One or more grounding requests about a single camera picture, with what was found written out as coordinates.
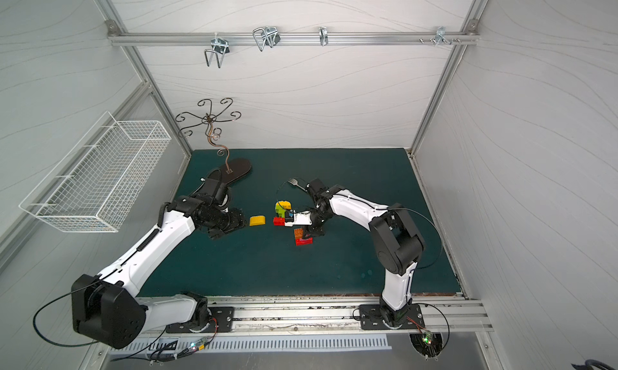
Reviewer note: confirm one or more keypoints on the metal bracket right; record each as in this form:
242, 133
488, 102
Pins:
440, 38

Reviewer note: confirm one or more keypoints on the metal hook clamp centre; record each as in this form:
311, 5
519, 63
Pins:
266, 37

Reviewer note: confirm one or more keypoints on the metal hook clamp left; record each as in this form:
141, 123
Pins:
216, 54

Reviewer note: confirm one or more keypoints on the white vent strip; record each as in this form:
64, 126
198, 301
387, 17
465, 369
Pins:
243, 344

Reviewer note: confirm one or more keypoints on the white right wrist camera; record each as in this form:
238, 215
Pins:
297, 218

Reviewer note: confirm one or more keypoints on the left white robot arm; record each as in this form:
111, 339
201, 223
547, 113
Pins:
106, 307

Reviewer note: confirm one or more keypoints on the metal hook clamp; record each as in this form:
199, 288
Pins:
216, 54
266, 37

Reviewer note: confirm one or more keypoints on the small metal clip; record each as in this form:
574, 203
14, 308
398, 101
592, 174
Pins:
323, 36

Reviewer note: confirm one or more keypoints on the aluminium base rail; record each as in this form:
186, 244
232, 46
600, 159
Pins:
324, 315

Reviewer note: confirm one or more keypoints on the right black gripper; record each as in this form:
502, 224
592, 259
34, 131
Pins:
313, 217

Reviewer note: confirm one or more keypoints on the long red brick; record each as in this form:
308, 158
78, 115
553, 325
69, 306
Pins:
304, 241

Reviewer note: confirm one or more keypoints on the white wire basket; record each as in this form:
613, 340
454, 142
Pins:
93, 187

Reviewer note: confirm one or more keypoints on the brown metal hook stand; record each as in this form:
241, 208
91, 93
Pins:
231, 170

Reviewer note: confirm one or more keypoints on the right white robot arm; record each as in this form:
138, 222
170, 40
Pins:
397, 241

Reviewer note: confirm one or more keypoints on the green table mat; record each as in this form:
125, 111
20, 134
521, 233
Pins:
265, 261

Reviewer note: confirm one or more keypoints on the aluminium crossbar rail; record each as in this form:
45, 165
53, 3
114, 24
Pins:
288, 39

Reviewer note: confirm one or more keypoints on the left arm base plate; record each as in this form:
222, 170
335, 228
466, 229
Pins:
218, 319

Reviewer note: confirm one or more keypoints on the green brick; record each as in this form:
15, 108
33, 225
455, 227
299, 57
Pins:
280, 211

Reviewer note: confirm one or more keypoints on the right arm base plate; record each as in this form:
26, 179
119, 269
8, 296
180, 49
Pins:
374, 317

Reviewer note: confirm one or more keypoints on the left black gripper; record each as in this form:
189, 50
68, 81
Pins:
231, 223

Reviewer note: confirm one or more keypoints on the silver metal spoon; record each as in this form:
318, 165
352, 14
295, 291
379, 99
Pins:
294, 182

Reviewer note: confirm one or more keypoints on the yellow curved brick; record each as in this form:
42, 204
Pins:
285, 205
257, 221

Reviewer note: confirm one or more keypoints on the small red brick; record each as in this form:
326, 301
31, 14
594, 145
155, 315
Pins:
279, 221

